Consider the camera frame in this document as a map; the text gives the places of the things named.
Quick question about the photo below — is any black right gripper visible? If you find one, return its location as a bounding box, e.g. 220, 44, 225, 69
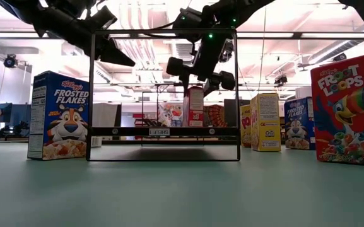
165, 31, 237, 99

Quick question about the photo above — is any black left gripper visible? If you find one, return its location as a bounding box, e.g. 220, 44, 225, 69
38, 11, 136, 68

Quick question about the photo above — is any red Froot Loops cereal box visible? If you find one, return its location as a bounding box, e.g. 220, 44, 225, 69
310, 51, 364, 168
182, 86, 205, 128

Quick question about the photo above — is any blue Frosted Flakes cereal box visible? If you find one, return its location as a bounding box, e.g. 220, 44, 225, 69
26, 70, 91, 161
283, 96, 316, 151

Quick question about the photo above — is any colourful cereal poster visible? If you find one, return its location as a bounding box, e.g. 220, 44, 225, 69
158, 103, 184, 127

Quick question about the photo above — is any orange patterned poster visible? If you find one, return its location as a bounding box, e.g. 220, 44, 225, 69
204, 105, 225, 127

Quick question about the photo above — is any black monitor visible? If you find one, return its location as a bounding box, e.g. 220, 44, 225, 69
223, 98, 242, 127

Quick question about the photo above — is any white partition panel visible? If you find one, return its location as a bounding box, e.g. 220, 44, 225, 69
91, 102, 122, 128

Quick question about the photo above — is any blue desk partition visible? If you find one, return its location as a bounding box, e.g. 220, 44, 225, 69
0, 102, 31, 129

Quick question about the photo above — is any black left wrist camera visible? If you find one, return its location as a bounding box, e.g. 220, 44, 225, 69
82, 4, 119, 32

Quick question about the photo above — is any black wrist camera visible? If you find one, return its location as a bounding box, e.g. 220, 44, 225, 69
172, 6, 203, 44
82, 4, 119, 32

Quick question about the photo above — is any wooden shelf black metal frame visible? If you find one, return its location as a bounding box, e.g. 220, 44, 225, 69
85, 29, 242, 163

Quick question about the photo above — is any black hanging camera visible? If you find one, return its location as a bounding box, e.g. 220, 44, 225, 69
219, 40, 235, 63

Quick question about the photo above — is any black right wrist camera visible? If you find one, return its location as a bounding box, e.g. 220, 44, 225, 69
172, 6, 203, 44

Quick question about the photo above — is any black aluminium rig frame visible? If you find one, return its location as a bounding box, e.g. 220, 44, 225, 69
0, 137, 364, 146

